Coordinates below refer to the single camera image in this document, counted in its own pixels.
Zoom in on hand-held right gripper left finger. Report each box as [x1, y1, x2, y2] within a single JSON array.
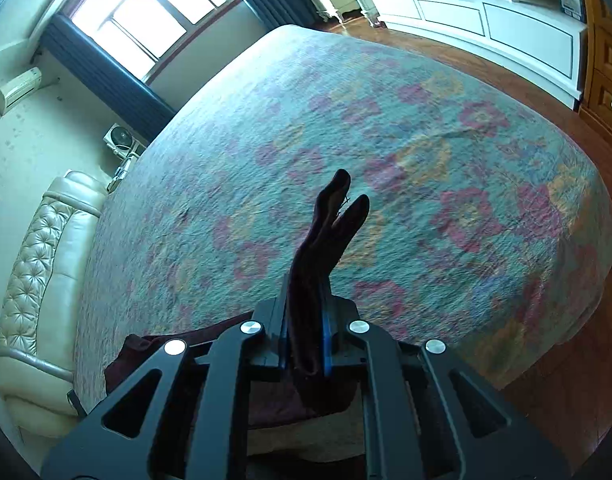
[[40, 272, 293, 480]]

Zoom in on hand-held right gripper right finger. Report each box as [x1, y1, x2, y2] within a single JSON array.
[[322, 285, 573, 480]]

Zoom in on dark maroon pants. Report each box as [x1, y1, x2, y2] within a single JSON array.
[[104, 169, 371, 428]]

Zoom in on floral bed blanket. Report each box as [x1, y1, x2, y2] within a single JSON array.
[[73, 24, 612, 461]]

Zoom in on cream tufted leather headboard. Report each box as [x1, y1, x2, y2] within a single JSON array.
[[0, 170, 109, 442]]

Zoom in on small white fan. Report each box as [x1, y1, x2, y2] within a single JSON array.
[[103, 122, 147, 160]]

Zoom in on white TV cabinet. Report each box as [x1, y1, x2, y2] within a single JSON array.
[[367, 0, 589, 111]]

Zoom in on large window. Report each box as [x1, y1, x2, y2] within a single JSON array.
[[68, 0, 243, 83]]

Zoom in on wooden cabinet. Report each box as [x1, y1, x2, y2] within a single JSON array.
[[576, 0, 612, 136]]

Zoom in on white wall air conditioner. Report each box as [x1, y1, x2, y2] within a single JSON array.
[[0, 66, 44, 116]]

